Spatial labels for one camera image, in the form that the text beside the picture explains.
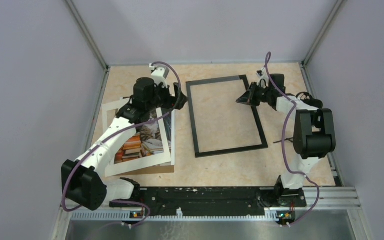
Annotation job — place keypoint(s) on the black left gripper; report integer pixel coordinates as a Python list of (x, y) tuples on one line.
[(177, 101)]

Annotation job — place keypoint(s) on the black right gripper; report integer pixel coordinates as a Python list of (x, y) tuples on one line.
[(247, 98)]

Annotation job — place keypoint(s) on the white mat board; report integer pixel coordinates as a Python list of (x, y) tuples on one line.
[(135, 142)]

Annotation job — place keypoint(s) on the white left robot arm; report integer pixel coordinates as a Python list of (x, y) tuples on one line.
[(81, 179)]

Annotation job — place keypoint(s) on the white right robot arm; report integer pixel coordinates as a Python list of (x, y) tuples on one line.
[(313, 135)]

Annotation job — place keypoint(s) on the cat photo print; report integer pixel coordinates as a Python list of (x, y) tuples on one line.
[(149, 141)]

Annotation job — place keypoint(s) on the black microphone on tripod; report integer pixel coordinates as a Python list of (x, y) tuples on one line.
[(303, 100)]

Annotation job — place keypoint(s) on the brown backing board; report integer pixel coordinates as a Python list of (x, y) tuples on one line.
[(145, 170)]

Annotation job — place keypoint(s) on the black picture frame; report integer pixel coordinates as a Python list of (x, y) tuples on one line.
[(219, 124)]

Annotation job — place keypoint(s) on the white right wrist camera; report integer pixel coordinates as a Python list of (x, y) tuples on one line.
[(263, 78)]

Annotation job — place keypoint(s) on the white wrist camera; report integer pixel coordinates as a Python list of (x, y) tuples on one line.
[(159, 75), (263, 78)]

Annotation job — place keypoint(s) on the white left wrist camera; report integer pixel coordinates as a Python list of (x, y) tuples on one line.
[(159, 75)]

